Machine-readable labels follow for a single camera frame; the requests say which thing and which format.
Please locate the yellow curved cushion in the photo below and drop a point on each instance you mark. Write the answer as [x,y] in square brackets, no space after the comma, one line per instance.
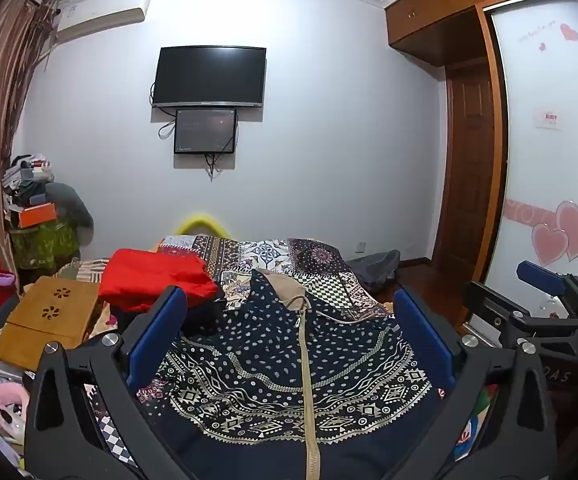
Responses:
[201,224]

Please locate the dark grey bag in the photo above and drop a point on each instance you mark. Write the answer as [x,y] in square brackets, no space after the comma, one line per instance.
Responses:
[374,270]

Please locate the black wall television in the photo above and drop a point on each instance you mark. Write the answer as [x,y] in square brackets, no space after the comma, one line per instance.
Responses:
[209,77]

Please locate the green patterned cloth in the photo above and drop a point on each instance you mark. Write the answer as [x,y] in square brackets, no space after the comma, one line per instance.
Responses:
[44,245]

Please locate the red folded cloth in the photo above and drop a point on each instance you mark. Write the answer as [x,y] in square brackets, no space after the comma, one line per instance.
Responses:
[156,280]

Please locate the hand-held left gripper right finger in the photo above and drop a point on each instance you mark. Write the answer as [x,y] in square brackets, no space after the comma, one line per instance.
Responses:
[425,332]

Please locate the patchwork patterned bedspread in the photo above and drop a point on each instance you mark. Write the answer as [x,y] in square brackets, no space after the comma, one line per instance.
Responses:
[279,255]

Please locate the white air conditioner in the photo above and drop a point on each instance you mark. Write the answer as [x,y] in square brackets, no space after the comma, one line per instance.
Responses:
[101,12]

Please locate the stack of mixed clothes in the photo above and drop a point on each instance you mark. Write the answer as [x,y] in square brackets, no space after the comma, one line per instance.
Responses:
[26,175]

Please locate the black folded cloth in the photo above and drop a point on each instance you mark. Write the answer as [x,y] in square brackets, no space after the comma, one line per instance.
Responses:
[199,317]

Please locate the navy patterned hooded jacket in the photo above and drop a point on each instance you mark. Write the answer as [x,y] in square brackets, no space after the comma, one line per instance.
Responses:
[269,360]

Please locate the small black wall monitor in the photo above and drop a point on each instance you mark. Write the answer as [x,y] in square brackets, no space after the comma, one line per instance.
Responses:
[204,131]

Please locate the small wooden folding table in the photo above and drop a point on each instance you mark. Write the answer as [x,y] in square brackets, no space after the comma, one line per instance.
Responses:
[49,320]

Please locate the orange box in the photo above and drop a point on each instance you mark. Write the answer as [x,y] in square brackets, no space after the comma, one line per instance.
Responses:
[38,215]

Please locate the wooden overhead cabinet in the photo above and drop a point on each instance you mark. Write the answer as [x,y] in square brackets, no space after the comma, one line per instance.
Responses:
[449,5]

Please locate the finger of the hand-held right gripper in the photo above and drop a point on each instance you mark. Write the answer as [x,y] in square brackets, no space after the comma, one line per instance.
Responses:
[539,277]
[489,310]

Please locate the brown wooden door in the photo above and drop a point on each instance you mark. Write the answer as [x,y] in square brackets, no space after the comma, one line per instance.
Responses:
[469,170]

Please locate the white heart sliding door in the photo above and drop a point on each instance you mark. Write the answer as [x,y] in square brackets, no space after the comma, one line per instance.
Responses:
[544,150]

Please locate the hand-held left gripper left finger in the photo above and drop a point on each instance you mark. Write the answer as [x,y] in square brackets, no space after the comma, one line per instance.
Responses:
[156,332]

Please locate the grey hanging cloth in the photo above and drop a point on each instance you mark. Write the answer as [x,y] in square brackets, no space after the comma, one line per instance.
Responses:
[71,205]

